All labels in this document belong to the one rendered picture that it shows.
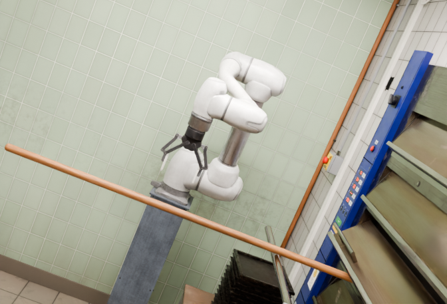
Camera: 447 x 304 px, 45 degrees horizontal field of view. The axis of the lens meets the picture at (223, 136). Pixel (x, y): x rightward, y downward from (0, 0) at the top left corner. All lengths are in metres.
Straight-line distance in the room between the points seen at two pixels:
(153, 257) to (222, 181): 0.55
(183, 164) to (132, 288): 0.72
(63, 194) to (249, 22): 1.52
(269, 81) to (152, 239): 1.02
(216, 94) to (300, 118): 1.27
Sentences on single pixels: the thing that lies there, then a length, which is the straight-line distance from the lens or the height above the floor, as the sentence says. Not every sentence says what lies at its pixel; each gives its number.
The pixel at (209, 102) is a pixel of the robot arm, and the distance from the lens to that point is 2.09.
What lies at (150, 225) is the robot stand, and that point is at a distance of 2.88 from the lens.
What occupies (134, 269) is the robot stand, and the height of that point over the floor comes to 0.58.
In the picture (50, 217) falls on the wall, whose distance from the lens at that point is 3.55.
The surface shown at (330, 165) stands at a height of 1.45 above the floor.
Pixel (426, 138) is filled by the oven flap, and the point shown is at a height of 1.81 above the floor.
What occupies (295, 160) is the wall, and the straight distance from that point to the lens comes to 3.34.
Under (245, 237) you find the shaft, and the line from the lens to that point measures 2.15.
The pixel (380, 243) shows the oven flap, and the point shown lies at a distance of 2.32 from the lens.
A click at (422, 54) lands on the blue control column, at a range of 2.58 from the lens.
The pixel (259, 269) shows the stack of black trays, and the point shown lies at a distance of 2.76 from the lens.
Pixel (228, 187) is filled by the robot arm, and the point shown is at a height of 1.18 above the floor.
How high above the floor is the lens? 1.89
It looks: 10 degrees down
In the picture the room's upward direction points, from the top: 23 degrees clockwise
